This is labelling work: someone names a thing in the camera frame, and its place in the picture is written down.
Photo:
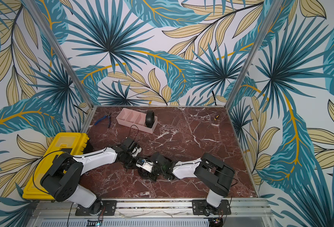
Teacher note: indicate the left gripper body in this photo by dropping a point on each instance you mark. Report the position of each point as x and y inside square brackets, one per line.
[130, 162]

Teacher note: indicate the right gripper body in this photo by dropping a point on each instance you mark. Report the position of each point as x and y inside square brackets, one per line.
[143, 171]

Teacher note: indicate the pink compartment storage tray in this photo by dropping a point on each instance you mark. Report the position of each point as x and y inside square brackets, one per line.
[129, 118]

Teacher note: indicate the black belt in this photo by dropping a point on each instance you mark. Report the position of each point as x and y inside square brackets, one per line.
[146, 169]
[150, 119]

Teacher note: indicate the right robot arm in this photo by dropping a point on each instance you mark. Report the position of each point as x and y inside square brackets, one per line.
[213, 172]

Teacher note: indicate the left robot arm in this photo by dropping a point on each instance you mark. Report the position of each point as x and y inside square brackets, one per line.
[61, 180]

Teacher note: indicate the yellow tool case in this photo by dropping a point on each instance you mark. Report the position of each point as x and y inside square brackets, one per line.
[73, 143]

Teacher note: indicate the blue handled pliers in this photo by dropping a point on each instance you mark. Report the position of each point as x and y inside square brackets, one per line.
[108, 117]

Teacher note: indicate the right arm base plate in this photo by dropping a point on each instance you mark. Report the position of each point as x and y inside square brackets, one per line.
[201, 207]

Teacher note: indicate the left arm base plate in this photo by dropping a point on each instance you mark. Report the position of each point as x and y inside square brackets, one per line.
[107, 208]

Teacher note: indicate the aluminium front rail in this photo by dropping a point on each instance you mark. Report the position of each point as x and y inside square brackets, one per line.
[165, 212]

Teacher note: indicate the left aluminium frame post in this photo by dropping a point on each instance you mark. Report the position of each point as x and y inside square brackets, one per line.
[48, 33]

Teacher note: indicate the aluminium frame post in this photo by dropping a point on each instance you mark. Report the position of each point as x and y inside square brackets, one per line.
[255, 47]
[48, 33]

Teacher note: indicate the right aluminium frame post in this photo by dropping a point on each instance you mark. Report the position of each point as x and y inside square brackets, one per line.
[255, 47]

